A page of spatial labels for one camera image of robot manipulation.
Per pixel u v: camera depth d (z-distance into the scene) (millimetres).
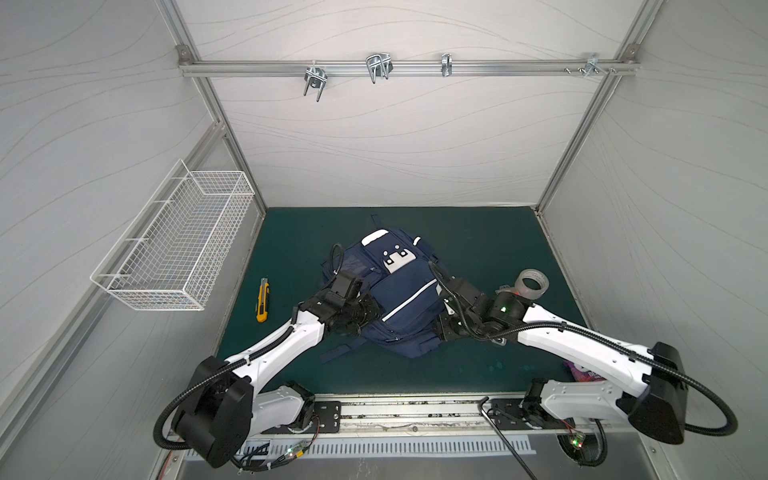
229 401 394
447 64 783
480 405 751
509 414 732
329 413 744
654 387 397
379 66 765
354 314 696
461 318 574
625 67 784
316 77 797
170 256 678
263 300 931
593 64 764
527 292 953
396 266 932
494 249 1108
